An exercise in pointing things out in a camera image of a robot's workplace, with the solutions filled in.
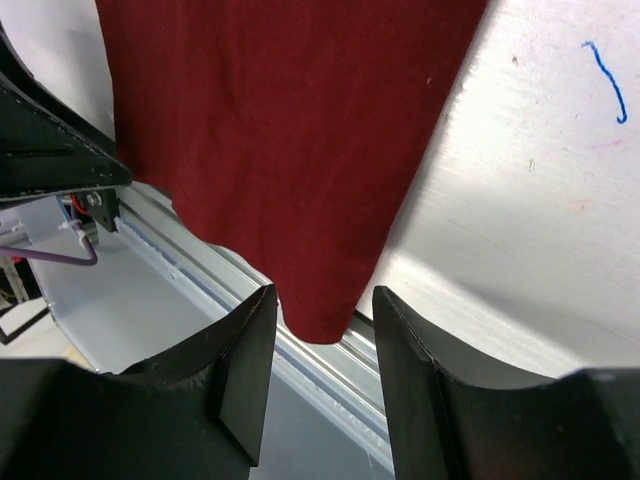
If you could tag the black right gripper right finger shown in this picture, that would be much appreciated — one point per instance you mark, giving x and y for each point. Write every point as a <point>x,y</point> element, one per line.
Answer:
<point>454,412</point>

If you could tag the dark red t shirt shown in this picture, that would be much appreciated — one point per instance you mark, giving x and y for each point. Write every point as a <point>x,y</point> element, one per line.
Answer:
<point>286,131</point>

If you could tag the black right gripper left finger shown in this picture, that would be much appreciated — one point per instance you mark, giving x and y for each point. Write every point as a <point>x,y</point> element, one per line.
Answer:
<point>199,404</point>

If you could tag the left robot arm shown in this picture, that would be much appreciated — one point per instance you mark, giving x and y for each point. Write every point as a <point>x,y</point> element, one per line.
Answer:
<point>46,147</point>

